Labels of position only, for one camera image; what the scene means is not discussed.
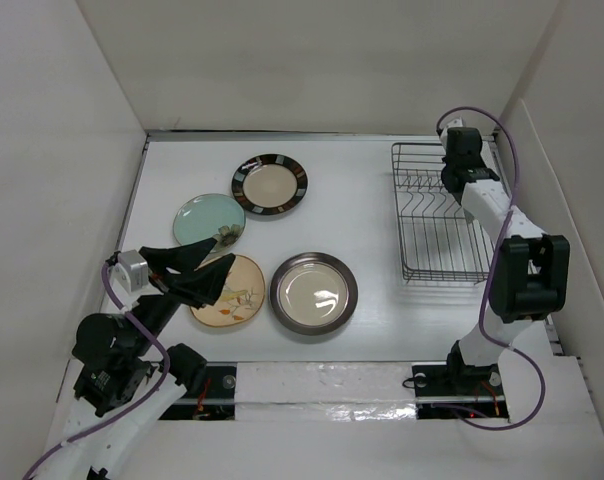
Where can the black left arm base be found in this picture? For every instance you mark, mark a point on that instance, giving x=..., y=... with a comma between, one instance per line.
x=212, y=400

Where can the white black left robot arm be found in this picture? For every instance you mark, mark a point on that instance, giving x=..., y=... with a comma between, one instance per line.
x=128, y=379

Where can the teal round floral plate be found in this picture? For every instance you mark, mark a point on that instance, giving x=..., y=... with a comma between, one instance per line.
x=208, y=216

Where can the white foam front rail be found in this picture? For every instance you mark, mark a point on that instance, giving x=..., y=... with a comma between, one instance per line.
x=323, y=392

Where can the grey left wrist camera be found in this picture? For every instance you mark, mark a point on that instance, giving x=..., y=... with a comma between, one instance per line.
x=131, y=271

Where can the dark striped rim plate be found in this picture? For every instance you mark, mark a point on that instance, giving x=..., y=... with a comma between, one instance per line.
x=269, y=184

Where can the yellow bird pattern plate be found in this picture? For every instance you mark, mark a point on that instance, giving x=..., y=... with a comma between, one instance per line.
x=241, y=299

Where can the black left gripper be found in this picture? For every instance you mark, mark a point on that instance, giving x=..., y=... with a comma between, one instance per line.
x=194, y=283

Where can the grey rim cream plate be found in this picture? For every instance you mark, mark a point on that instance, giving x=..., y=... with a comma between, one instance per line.
x=313, y=294

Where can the black wire dish rack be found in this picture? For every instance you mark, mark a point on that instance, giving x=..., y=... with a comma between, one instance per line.
x=438, y=244

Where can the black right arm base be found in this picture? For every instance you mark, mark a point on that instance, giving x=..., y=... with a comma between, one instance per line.
x=440, y=395

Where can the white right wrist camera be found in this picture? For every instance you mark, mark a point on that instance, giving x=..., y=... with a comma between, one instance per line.
x=455, y=122

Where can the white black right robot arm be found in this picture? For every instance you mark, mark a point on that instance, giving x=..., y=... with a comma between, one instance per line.
x=528, y=275

